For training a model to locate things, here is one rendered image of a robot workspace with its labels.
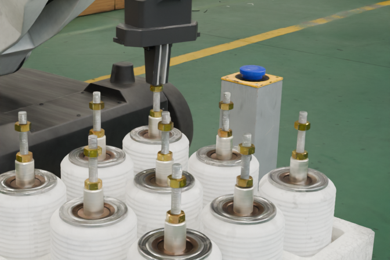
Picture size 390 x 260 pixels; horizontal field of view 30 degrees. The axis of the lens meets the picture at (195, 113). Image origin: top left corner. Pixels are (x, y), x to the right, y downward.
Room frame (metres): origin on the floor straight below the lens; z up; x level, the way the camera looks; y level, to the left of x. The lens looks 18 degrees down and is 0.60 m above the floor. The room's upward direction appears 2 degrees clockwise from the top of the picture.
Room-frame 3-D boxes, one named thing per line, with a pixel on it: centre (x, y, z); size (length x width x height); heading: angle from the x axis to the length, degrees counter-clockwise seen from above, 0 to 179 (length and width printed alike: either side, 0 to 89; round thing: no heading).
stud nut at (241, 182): (0.75, -0.06, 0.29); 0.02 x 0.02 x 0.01; 9
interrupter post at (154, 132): (0.99, 0.06, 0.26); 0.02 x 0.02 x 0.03
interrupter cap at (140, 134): (0.99, 0.06, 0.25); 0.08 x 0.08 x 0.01
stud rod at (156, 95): (0.99, 0.06, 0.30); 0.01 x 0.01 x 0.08
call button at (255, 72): (1.10, -0.09, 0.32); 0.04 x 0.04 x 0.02
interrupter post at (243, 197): (0.75, -0.06, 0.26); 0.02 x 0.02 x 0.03
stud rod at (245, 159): (0.75, -0.06, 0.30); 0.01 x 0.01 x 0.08
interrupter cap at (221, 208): (0.75, -0.06, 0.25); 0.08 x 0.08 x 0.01
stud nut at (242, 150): (0.75, -0.06, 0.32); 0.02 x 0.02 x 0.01; 9
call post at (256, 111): (1.10, -0.09, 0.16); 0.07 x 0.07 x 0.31; 52
